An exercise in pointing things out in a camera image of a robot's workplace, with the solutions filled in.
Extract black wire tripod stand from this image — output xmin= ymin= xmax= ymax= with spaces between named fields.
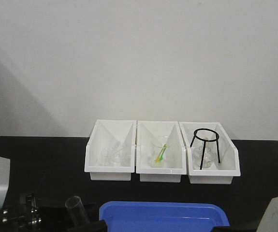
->
xmin=190 ymin=128 xmax=221 ymax=170

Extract glass flask in right bin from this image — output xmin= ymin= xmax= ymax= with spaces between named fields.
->
xmin=192 ymin=138 xmax=217 ymax=170

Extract clear glass test tube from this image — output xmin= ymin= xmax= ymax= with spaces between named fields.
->
xmin=65 ymin=195 xmax=90 ymax=226

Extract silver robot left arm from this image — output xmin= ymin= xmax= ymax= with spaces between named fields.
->
xmin=0 ymin=157 xmax=108 ymax=232

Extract left white storage bin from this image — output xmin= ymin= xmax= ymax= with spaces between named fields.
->
xmin=84 ymin=119 xmax=137 ymax=181

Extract white storage bin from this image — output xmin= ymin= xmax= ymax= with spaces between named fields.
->
xmin=179 ymin=122 xmax=241 ymax=185
xmin=136 ymin=120 xmax=187 ymax=183
xmin=84 ymin=119 xmax=137 ymax=181

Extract glassware in left bin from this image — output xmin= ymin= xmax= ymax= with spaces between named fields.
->
xmin=96 ymin=141 xmax=124 ymax=167

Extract right white storage bin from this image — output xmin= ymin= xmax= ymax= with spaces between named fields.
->
xmin=179 ymin=122 xmax=241 ymax=185

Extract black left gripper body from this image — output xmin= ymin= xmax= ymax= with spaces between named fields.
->
xmin=0 ymin=193 xmax=68 ymax=232

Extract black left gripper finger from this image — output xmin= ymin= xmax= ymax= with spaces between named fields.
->
xmin=67 ymin=220 xmax=106 ymax=232
xmin=40 ymin=202 xmax=99 ymax=227

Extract glass beaker in middle bin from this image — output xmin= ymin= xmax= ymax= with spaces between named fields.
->
xmin=150 ymin=136 xmax=173 ymax=168

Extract blue plastic tray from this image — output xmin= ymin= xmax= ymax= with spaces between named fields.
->
xmin=99 ymin=201 xmax=230 ymax=232

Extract yellow green plastic droppers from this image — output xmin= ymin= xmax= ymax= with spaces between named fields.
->
xmin=155 ymin=144 xmax=167 ymax=162

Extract middle white storage bin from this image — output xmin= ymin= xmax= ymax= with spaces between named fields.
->
xmin=136 ymin=120 xmax=187 ymax=183

